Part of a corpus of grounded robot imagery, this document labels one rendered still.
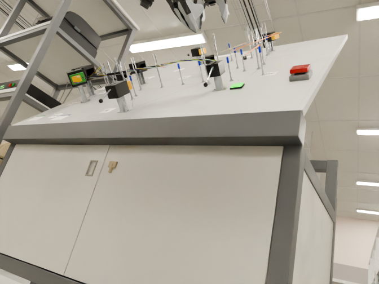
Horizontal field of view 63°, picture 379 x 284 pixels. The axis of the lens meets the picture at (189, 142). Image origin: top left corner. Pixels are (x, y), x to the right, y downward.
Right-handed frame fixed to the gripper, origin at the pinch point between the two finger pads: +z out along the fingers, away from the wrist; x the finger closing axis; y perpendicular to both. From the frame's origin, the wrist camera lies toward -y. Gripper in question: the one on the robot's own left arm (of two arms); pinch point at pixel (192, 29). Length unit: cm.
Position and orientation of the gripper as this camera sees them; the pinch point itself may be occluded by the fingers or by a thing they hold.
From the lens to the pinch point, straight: 92.0
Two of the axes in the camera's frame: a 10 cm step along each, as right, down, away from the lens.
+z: 5.2, 8.3, 1.9
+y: 8.1, -5.5, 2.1
